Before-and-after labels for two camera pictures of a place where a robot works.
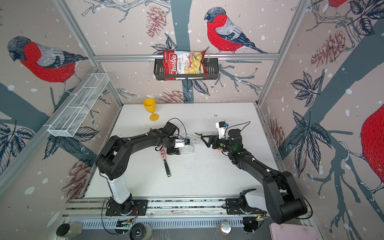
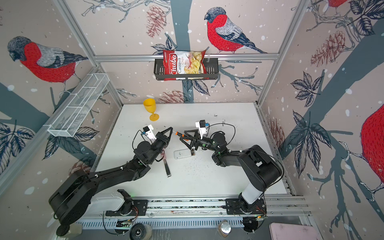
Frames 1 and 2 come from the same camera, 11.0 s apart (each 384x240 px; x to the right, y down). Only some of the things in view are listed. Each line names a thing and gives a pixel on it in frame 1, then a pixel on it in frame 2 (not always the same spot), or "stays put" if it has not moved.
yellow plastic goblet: [150, 104] stays put
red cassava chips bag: [181, 62] stays put
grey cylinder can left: [65, 230] stays put
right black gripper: [215, 140] → [195, 132]
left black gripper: [173, 151] → [160, 137]
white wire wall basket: [67, 121] stays put
